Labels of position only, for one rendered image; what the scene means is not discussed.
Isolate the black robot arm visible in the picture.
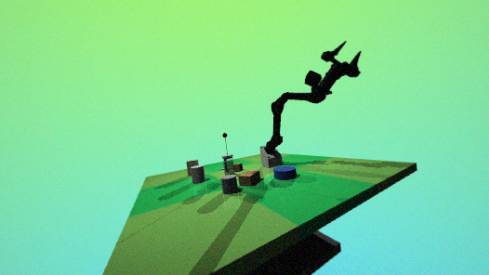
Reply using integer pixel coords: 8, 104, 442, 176
264, 61, 352, 154

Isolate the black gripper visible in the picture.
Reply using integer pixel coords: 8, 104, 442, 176
321, 41, 361, 81

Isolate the brown block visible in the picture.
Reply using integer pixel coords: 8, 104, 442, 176
238, 170, 260, 186

